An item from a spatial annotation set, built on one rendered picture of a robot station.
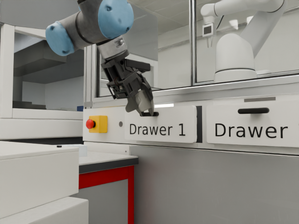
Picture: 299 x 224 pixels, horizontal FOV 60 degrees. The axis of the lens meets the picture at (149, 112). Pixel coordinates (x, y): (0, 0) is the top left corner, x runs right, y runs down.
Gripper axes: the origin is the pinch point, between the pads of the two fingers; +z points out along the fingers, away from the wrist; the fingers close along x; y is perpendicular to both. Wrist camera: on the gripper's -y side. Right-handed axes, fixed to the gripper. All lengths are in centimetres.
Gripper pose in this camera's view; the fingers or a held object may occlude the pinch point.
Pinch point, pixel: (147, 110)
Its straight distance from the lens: 81.6
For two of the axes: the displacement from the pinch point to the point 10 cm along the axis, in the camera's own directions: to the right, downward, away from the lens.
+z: 3.8, 8.4, 3.9
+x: 7.5, -0.4, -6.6
